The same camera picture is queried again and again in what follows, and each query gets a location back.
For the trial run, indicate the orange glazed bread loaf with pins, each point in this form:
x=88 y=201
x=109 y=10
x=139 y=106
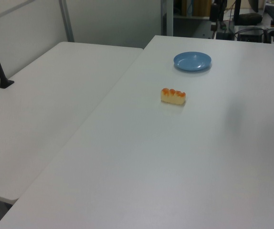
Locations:
x=173 y=96

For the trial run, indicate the blue round plate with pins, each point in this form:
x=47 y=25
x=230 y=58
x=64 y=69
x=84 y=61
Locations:
x=192 y=61

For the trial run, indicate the white adjacent table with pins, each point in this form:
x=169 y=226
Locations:
x=46 y=105

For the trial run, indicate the white cabinet pillar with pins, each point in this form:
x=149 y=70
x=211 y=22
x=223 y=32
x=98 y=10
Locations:
x=168 y=16

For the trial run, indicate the black hanging box device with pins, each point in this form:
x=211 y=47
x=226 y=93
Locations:
x=214 y=14

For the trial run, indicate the black computer box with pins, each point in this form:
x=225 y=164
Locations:
x=249 y=34

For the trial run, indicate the black monitor stand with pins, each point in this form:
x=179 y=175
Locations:
x=237 y=12

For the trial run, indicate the dark lumpy bag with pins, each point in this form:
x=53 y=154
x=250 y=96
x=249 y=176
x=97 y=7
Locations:
x=250 y=19

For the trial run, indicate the grey metal partition post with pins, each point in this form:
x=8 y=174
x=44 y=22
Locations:
x=66 y=21

